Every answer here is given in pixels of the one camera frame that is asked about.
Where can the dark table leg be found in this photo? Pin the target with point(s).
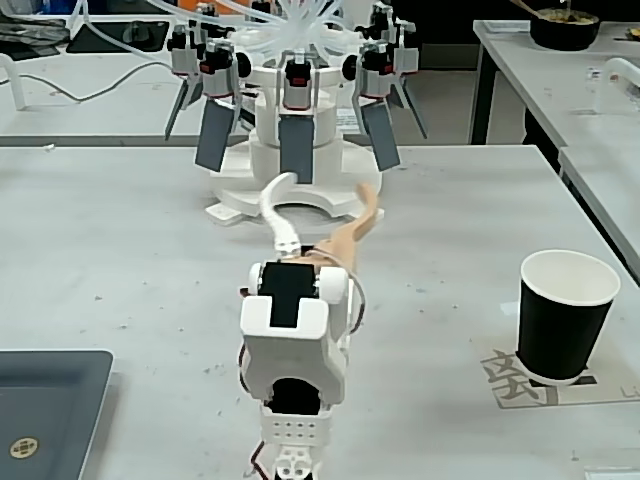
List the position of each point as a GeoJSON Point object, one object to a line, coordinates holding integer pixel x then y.
{"type": "Point", "coordinates": [482, 100]}

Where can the wooden spoon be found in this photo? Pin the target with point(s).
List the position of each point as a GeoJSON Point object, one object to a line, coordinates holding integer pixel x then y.
{"type": "Point", "coordinates": [522, 6]}

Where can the white curved gripper finger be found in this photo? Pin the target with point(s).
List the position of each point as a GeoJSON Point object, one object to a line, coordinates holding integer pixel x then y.
{"type": "Point", "coordinates": [272, 215]}

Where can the black paper cup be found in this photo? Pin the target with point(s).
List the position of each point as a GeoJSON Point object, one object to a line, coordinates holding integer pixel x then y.
{"type": "Point", "coordinates": [560, 330]}

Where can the tan curved gripper finger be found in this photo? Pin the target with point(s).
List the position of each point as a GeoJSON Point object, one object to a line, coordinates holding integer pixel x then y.
{"type": "Point", "coordinates": [372, 207]}

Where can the white flat board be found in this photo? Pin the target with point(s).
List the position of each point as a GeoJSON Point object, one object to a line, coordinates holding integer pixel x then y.
{"type": "Point", "coordinates": [615, 475]}

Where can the white curved bracket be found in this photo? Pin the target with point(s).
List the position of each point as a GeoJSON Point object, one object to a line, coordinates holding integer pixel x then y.
{"type": "Point", "coordinates": [606, 75]}
{"type": "Point", "coordinates": [17, 90]}

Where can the grey plastic tray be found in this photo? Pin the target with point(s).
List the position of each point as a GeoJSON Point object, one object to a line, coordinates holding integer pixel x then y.
{"type": "Point", "coordinates": [45, 400]}

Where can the tan gripper body black servo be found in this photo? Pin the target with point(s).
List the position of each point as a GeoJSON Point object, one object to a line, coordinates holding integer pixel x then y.
{"type": "Point", "coordinates": [289, 284]}

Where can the dark crumpled cloth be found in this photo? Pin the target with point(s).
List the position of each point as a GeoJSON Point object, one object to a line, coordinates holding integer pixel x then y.
{"type": "Point", "coordinates": [30, 30]}

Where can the clear plastic tube bundle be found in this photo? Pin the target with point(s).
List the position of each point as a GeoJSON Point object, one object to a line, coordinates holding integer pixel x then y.
{"type": "Point", "coordinates": [300, 25]}

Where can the grey paddle dispenser unit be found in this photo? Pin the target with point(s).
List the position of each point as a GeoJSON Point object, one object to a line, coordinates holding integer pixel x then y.
{"type": "Point", "coordinates": [382, 135]}
{"type": "Point", "coordinates": [297, 145]}
{"type": "Point", "coordinates": [182, 60]}
{"type": "Point", "coordinates": [215, 135]}
{"type": "Point", "coordinates": [405, 55]}

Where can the black flat pad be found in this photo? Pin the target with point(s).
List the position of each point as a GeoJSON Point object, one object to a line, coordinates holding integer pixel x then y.
{"type": "Point", "coordinates": [120, 37]}

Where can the black food bowl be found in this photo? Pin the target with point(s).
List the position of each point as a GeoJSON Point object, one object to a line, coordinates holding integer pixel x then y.
{"type": "Point", "coordinates": [565, 35]}

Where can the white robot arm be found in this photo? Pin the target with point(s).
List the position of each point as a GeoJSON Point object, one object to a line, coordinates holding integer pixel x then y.
{"type": "Point", "coordinates": [295, 350]}

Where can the white dispenser carousel base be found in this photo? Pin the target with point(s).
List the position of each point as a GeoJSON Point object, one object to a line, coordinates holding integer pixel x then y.
{"type": "Point", "coordinates": [335, 170]}

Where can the printed paper mat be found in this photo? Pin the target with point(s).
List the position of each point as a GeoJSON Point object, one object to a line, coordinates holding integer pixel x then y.
{"type": "Point", "coordinates": [505, 387]}

